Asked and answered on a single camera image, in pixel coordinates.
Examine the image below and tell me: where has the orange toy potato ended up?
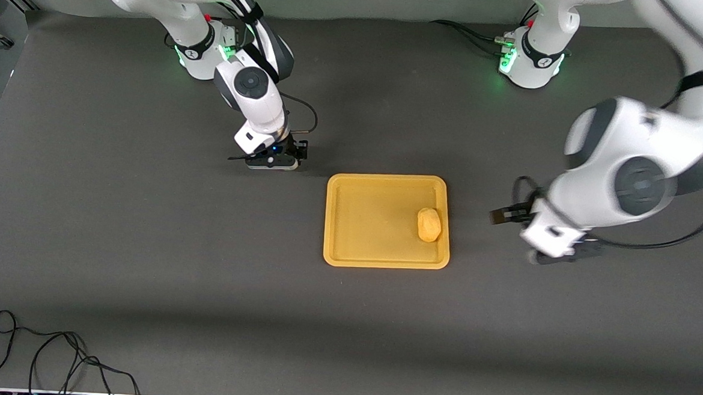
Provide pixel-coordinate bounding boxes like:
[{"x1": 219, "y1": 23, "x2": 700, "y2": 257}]
[{"x1": 415, "y1": 207, "x2": 443, "y2": 243}]

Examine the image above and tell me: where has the yellow plastic tray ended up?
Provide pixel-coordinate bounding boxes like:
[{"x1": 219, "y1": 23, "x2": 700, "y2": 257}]
[{"x1": 322, "y1": 170, "x2": 454, "y2": 272}]

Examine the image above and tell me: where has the black right arm base cable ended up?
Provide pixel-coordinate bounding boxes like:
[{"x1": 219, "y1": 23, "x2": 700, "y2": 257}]
[{"x1": 203, "y1": 0, "x2": 260, "y2": 52}]

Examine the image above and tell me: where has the black arm base cable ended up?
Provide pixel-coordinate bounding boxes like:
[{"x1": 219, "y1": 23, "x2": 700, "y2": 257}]
[
  {"x1": 203, "y1": 0, "x2": 260, "y2": 52},
  {"x1": 429, "y1": 19, "x2": 515, "y2": 54}
]

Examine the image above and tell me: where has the black left arm base cable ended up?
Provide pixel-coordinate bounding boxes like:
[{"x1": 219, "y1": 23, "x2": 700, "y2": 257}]
[{"x1": 429, "y1": 19, "x2": 515, "y2": 54}]

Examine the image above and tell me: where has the thin black looped cable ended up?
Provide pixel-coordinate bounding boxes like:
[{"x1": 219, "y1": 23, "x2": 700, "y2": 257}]
[{"x1": 0, "y1": 310, "x2": 90, "y2": 395}]

